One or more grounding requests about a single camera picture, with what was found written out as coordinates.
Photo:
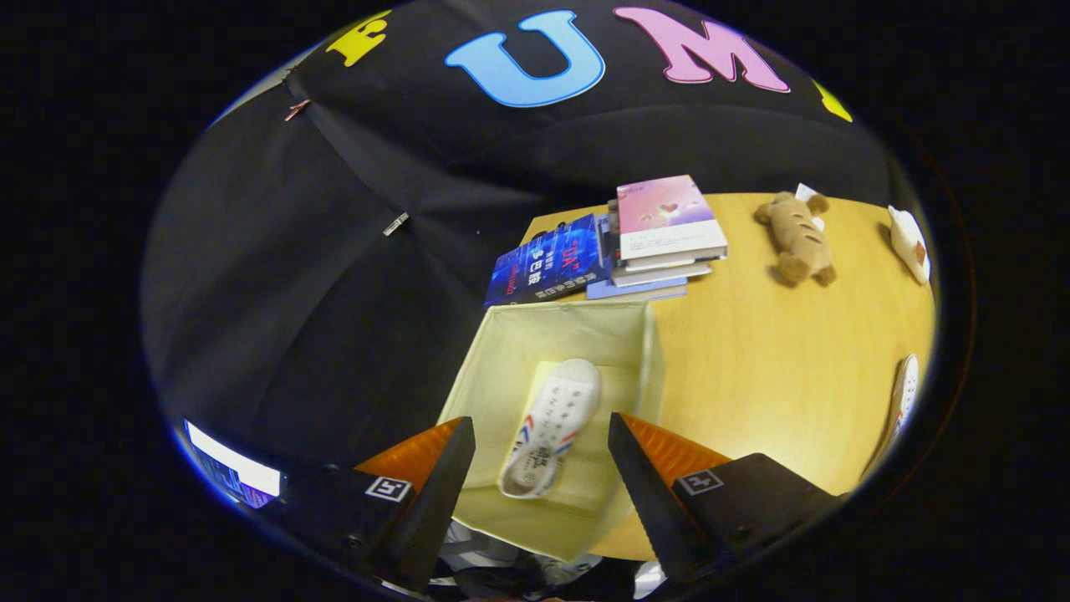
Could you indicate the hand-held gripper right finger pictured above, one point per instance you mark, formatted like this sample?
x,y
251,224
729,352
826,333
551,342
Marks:
x,y
644,493

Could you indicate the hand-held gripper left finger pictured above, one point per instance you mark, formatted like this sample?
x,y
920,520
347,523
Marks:
x,y
439,502

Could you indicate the white shoe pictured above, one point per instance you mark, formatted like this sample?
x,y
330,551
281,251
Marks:
x,y
556,410
904,393

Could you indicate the cream fabric storage box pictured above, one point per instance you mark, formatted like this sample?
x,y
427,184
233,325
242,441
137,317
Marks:
x,y
510,343

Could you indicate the pale blue book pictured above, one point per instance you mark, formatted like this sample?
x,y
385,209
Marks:
x,y
635,290

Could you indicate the computer monitor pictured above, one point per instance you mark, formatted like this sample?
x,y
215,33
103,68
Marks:
x,y
234,468

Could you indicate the black backdrop cloth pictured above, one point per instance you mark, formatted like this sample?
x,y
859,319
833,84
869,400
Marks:
x,y
292,293

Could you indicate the silver clip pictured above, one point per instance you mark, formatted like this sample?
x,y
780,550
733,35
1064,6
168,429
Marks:
x,y
396,224

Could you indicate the pink book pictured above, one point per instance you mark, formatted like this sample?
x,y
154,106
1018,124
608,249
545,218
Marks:
x,y
664,209

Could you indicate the brown plush toy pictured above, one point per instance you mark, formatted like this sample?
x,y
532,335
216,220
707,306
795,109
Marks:
x,y
798,242

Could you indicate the pink clip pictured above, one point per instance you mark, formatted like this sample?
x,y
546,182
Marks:
x,y
297,110

